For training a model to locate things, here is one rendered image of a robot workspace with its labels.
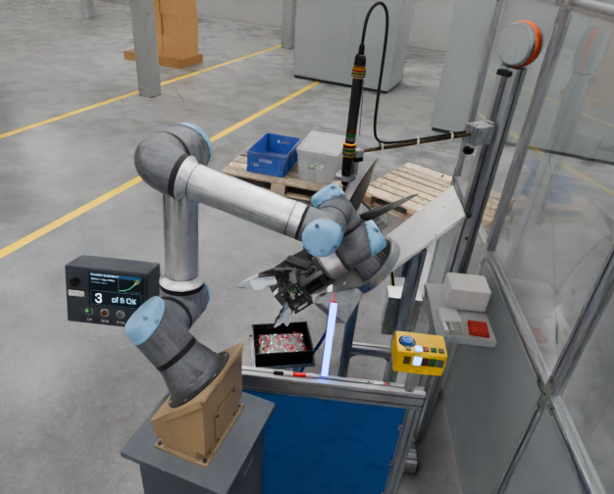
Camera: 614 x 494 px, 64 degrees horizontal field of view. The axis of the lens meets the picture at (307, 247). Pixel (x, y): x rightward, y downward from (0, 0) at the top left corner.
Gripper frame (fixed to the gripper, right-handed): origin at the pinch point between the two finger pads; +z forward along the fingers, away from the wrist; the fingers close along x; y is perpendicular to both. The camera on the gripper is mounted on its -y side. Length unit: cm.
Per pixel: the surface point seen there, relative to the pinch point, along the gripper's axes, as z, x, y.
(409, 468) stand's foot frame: 16, 150, -51
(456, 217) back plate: -60, 44, -53
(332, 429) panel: 20, 79, -28
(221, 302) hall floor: 86, 89, -185
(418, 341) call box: -26, 55, -20
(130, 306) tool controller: 42, -6, -31
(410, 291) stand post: -30, 70, -64
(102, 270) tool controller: 42, -19, -35
